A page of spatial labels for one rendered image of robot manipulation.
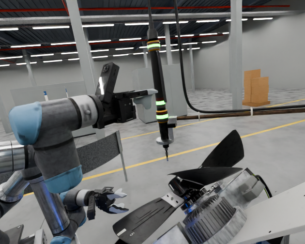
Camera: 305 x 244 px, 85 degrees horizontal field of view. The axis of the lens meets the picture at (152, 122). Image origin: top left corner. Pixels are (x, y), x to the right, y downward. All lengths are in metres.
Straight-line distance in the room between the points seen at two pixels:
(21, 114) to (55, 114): 0.05
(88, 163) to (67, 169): 2.22
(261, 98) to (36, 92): 8.96
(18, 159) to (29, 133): 0.15
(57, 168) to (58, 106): 0.12
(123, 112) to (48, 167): 0.21
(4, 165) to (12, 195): 0.61
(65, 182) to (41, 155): 0.07
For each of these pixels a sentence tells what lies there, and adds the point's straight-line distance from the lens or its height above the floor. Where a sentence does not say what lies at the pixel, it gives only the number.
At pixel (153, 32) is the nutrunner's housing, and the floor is 1.84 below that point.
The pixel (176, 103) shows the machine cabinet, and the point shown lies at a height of 0.64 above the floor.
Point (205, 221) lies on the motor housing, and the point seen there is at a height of 1.15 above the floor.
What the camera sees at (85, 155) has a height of 0.80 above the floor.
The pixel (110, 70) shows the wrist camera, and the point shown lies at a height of 1.73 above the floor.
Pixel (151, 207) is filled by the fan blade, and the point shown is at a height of 1.19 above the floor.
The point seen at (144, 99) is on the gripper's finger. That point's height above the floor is 1.64.
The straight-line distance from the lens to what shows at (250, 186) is 0.96.
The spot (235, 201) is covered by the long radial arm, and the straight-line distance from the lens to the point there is 0.94.
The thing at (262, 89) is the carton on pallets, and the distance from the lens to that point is 8.83.
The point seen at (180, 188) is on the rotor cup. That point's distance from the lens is 0.80.
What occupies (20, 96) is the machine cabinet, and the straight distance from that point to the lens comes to 7.10.
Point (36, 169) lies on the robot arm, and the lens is 0.78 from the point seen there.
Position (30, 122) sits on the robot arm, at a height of 1.65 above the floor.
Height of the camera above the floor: 1.69
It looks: 14 degrees down
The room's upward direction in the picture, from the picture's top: 8 degrees counter-clockwise
